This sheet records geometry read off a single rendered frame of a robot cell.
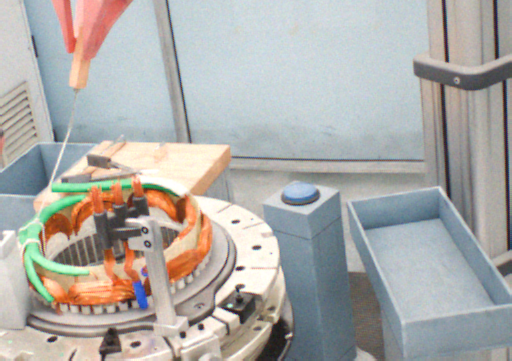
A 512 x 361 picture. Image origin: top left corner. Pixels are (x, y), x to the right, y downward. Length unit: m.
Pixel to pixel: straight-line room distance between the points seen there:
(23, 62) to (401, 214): 2.54
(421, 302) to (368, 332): 1.71
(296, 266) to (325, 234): 0.06
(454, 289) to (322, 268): 0.24
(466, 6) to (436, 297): 0.34
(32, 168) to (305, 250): 0.45
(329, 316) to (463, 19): 0.41
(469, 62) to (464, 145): 0.10
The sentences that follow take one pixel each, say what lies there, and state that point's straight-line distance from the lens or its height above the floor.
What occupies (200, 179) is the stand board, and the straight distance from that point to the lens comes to 1.17.
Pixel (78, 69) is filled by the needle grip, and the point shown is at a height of 1.31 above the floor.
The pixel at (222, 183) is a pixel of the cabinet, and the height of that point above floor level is 1.02.
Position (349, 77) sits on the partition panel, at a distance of 3.23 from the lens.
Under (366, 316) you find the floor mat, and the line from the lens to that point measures 2.72.
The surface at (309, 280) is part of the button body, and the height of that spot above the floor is 0.94.
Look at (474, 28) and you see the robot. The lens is 1.11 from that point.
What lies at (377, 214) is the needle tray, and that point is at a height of 1.04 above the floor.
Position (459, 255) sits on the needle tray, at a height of 1.02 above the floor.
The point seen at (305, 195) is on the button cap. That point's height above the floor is 1.04.
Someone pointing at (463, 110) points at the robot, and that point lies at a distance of 1.13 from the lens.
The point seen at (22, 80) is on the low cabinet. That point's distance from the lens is 3.47.
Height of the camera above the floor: 1.56
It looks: 22 degrees down
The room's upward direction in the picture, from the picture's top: 10 degrees counter-clockwise
